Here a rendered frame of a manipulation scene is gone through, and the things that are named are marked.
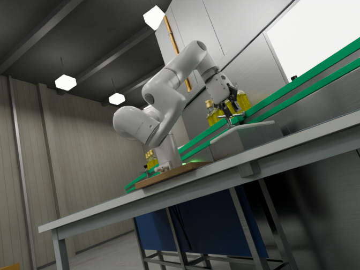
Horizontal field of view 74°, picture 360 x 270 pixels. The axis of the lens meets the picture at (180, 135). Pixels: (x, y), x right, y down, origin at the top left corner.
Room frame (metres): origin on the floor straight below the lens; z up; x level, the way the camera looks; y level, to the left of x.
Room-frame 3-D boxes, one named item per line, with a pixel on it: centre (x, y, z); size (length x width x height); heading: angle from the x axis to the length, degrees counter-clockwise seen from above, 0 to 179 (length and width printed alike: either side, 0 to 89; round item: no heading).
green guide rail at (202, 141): (1.82, 0.25, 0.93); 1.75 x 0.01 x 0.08; 33
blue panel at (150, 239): (1.84, 0.16, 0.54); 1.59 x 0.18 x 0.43; 33
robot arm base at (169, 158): (0.99, 0.08, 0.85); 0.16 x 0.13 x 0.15; 149
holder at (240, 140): (0.93, -0.26, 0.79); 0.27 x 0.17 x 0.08; 123
